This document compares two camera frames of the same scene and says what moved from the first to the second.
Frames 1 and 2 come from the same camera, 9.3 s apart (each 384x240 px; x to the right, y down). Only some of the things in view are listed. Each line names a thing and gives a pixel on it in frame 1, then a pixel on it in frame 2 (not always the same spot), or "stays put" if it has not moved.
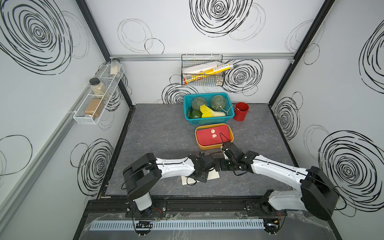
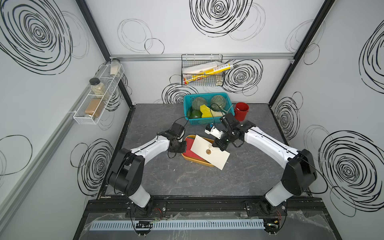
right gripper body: x=226 y=164 -> x=225 y=139
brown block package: x=92 y=106 stays put
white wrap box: x=197 y=68 stays put
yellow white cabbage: x=207 y=112 stays put
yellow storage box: x=213 y=146 -> x=196 y=160
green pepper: x=195 y=113 stays put
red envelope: x=213 y=135 -> x=188 y=152
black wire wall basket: x=201 y=79 stays put
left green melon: x=197 y=102 stays put
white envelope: x=212 y=174 -> x=205 y=148
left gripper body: x=203 y=177 -> x=180 y=147
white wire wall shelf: x=93 y=106 stays put
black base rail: x=243 y=209 stays put
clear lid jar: x=115 y=69 stays put
